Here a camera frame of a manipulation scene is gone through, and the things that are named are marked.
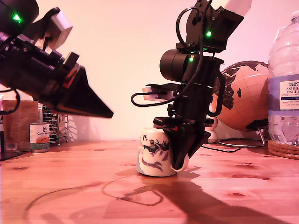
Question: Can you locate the thin black lamp cable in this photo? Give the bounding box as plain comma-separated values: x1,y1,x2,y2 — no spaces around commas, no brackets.
202,143,241,153

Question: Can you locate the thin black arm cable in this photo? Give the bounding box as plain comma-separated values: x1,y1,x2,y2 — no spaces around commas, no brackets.
175,6,201,47

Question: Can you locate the cork globe on wire stand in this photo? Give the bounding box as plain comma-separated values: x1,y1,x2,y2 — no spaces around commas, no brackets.
217,60,273,148

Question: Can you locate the chrome wire utensil holder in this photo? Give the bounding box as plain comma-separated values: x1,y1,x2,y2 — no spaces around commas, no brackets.
42,105,69,147

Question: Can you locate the small printed tin can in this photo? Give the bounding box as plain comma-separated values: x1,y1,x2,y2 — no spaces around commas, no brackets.
29,123,50,153

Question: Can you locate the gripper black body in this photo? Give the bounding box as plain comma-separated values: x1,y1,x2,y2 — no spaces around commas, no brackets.
153,84,214,135
30,50,84,109

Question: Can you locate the large clear water bottle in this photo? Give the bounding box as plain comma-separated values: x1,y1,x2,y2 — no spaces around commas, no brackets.
267,10,299,146

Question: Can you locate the white mug with dark print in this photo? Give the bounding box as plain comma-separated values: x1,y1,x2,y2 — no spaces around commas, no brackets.
136,127,189,177

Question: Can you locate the thick black hose loop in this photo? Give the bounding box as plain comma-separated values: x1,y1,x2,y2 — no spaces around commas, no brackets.
207,71,227,118

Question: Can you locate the white two-sphere lamp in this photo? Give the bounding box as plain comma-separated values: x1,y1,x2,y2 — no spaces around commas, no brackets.
205,116,219,143

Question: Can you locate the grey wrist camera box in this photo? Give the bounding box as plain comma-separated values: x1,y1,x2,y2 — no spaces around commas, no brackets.
142,83,175,101
35,7,73,49

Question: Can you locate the brown cardboard box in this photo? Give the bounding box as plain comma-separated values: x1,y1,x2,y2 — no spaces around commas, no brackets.
2,99,39,151

